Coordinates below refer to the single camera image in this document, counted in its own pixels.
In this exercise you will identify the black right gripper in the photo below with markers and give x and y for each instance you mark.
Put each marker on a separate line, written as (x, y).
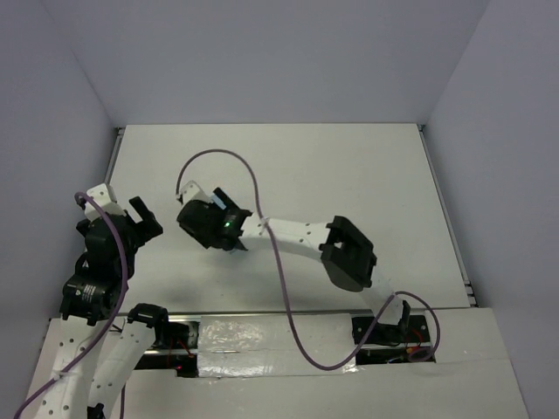
(231, 205)

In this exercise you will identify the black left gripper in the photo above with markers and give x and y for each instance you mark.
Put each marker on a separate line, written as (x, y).
(142, 223)

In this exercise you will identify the blue plastic bin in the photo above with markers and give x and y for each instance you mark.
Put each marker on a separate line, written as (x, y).
(222, 200)

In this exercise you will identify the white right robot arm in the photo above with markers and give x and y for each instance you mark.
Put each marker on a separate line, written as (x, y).
(343, 250)

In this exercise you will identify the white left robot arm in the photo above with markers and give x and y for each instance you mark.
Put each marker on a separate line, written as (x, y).
(80, 385)

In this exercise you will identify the white front cover board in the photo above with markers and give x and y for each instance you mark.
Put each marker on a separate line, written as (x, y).
(247, 365)

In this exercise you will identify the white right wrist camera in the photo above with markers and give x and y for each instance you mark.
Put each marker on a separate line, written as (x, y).
(191, 191)

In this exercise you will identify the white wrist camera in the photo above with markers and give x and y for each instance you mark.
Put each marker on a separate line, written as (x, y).
(191, 191)
(103, 194)

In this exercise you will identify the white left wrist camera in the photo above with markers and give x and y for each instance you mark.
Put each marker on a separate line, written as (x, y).
(103, 194)

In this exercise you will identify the aluminium table edge rail left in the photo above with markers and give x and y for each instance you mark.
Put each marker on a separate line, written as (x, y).
(119, 134)

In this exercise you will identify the aluminium table edge rail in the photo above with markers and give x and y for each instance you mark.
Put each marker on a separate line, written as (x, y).
(119, 134)
(470, 293)

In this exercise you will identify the aluminium table edge rail right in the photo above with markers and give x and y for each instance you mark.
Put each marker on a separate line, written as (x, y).
(470, 293)

